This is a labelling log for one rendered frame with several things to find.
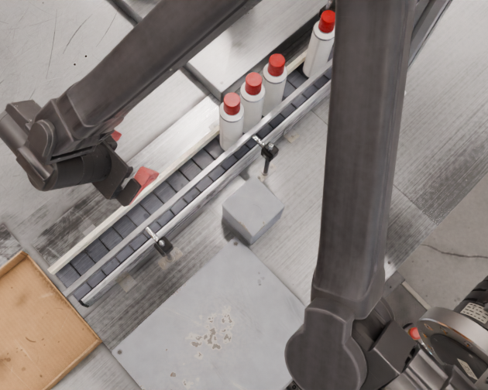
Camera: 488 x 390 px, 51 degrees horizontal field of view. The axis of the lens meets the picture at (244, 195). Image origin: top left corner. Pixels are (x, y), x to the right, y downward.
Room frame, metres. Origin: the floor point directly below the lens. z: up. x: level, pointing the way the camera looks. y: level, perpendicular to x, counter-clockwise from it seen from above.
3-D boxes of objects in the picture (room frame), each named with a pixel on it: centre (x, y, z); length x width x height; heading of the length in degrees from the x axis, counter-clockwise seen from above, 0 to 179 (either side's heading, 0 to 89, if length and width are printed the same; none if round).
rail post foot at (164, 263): (0.20, 0.15, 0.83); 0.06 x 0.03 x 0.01; 138
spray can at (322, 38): (0.69, -0.13, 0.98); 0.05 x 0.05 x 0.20
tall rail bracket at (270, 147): (0.45, -0.03, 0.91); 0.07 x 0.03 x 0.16; 50
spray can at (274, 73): (0.58, -0.04, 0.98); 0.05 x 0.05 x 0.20
